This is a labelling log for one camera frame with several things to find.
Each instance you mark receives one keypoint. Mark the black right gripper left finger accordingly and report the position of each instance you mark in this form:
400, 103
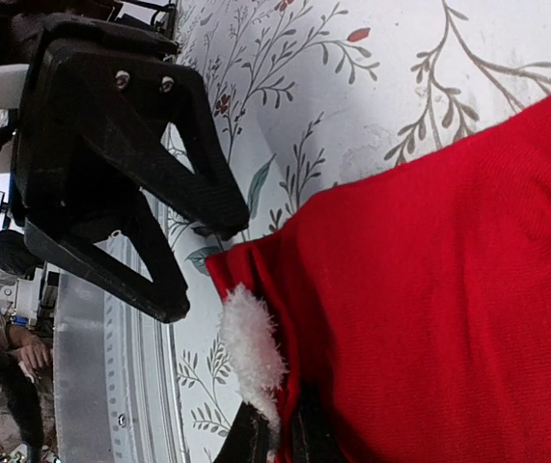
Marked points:
248, 438

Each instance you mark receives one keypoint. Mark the aluminium table edge rail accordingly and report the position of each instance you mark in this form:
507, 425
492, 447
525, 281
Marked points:
115, 380

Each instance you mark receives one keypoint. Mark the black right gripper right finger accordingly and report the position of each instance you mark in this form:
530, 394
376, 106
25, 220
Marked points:
312, 440

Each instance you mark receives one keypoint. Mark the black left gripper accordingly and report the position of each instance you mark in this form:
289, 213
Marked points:
103, 117

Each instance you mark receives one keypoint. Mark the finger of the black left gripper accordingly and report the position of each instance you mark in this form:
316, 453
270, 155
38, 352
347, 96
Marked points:
68, 239

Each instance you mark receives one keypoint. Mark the red sock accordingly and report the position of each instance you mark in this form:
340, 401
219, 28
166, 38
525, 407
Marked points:
416, 303

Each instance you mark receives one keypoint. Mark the seated person in background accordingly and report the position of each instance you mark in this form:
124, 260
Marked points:
26, 389

